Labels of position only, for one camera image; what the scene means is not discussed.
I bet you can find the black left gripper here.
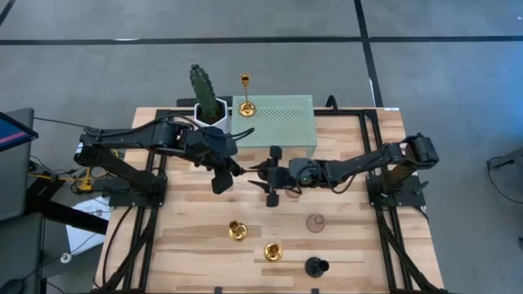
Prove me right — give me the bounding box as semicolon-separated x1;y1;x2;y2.
187;125;246;195

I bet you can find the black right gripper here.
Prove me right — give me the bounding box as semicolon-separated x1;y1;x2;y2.
247;145;324;208

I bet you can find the gold candlestick holder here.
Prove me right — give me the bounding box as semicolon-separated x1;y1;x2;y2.
263;242;284;263
238;73;257;118
227;219;248;243

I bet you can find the black candlestick holder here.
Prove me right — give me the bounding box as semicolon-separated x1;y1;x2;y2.
304;256;330;279

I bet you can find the green perforated metal shelf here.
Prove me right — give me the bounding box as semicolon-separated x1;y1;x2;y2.
230;94;319;158

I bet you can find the green cactus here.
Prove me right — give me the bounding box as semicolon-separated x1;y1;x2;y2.
189;63;220;123

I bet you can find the yellow clamp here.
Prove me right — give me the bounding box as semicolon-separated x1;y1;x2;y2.
77;167;96;193

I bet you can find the white sheet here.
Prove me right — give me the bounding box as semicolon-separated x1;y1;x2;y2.
65;195;110;254

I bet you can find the blue screen monitor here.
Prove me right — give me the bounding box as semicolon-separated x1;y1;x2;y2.
0;110;40;153

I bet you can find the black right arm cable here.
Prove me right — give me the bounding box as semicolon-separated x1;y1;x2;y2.
285;173;363;196

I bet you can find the black floor cable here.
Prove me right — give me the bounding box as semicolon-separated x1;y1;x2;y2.
485;154;523;205

